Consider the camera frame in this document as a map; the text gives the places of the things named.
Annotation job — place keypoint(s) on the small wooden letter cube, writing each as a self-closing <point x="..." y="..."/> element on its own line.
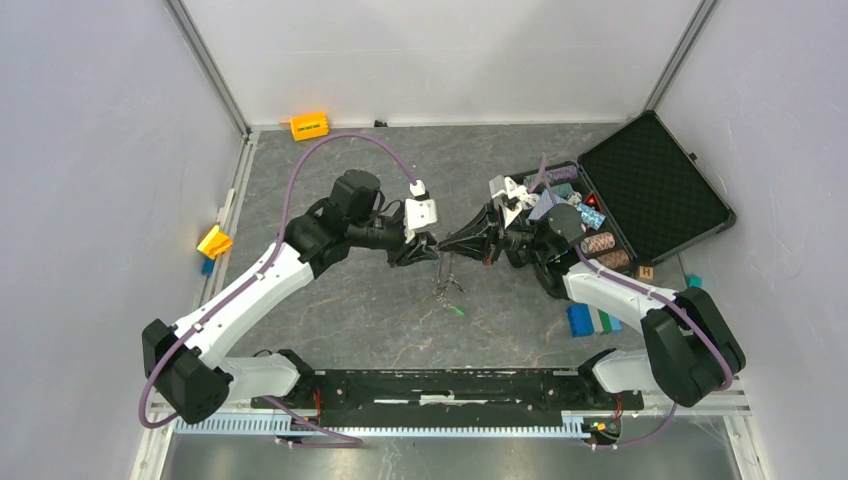
<point x="645" y="273"/>

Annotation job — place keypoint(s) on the yellow orange block at left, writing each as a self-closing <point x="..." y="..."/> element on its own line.
<point x="214" y="243"/>

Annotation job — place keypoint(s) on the black poker chip case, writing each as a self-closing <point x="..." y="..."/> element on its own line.
<point x="654" y="199"/>

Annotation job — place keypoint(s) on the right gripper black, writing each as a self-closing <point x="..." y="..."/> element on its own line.
<point x="471" y="241"/>

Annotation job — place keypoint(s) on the small blue block at left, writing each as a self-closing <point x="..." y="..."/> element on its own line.
<point x="208" y="266"/>

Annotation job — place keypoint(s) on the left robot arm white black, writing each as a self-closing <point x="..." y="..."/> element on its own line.
<point x="187" y="362"/>

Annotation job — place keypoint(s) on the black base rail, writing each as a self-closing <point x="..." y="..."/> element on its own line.
<point x="522" y="397"/>

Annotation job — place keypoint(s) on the blue green white block stack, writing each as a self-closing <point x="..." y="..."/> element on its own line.
<point x="585" y="321"/>

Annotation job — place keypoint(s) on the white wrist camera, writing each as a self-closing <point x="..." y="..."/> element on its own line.
<point x="420" y="211"/>
<point x="509" y="195"/>

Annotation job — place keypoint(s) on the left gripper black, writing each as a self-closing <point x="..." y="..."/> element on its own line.
<point x="413" y="251"/>

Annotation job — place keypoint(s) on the orange box at back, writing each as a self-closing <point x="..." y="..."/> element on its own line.
<point x="309" y="126"/>

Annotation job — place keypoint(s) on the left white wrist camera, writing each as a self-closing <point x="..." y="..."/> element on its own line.
<point x="420" y="211"/>

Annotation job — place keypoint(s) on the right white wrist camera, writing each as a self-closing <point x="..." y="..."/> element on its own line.
<point x="509" y="195"/>

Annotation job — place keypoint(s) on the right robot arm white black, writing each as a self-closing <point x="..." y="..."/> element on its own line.
<point x="689" y="351"/>

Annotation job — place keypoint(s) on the small teal cube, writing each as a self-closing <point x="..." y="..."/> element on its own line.
<point x="693" y="280"/>

